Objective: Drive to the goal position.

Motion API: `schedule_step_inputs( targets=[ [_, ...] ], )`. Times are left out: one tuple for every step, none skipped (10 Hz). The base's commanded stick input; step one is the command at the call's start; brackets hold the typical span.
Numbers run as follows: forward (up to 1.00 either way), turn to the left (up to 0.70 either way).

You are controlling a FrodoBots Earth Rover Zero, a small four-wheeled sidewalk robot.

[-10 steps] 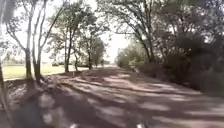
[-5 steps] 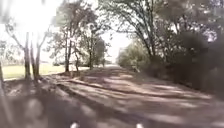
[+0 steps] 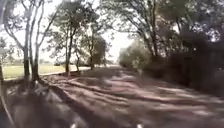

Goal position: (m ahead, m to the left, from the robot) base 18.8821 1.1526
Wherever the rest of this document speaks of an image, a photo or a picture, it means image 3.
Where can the robot's own part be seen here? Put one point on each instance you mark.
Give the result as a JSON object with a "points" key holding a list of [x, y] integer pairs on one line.
{"points": [[73, 126], [139, 126]]}

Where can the wood of trees and bushes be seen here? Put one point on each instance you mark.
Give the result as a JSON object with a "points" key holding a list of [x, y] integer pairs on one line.
{"points": [[180, 46]]}

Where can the green grass field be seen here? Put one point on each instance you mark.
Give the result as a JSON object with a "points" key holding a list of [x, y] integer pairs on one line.
{"points": [[20, 70]]}

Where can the dark dirt path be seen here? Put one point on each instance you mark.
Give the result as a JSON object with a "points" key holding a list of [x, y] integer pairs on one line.
{"points": [[113, 96]]}

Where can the row of trees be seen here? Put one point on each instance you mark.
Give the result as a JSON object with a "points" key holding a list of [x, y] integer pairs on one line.
{"points": [[68, 43]]}

